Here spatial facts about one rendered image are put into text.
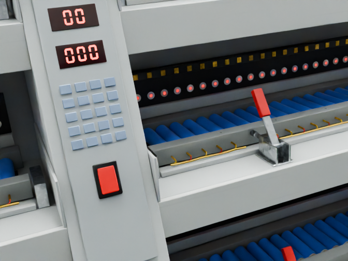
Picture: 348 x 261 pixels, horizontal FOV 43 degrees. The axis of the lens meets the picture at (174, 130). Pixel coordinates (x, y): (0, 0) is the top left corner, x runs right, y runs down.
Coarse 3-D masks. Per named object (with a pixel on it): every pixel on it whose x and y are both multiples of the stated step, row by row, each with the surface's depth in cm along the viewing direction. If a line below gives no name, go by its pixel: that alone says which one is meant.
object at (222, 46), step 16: (288, 32) 75; (304, 32) 76; (320, 32) 77; (336, 32) 78; (176, 48) 68; (192, 48) 69; (208, 48) 70; (224, 48) 71; (240, 48) 72; (256, 48) 73; (144, 64) 66; (160, 64) 67; (0, 80) 60; (16, 80) 60; (16, 96) 60; (16, 112) 60; (32, 112) 61; (176, 112) 68; (16, 128) 60; (32, 128) 61; (16, 144) 60; (32, 144) 61
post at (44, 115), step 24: (24, 0) 42; (24, 24) 42; (120, 24) 45; (120, 48) 45; (24, 72) 59; (48, 96) 42; (48, 120) 42; (48, 144) 43; (144, 144) 45; (144, 168) 45; (72, 216) 43; (72, 240) 43
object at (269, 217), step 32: (320, 192) 73; (224, 224) 67; (256, 224) 69; (288, 224) 69; (320, 224) 69; (192, 256) 63; (224, 256) 64; (256, 256) 64; (288, 256) 54; (320, 256) 61
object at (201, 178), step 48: (288, 48) 70; (336, 48) 73; (144, 96) 63; (192, 96) 66; (240, 96) 68; (288, 96) 69; (336, 96) 69; (192, 144) 54; (240, 144) 57; (288, 144) 51; (336, 144) 56; (192, 192) 47; (240, 192) 50; (288, 192) 52
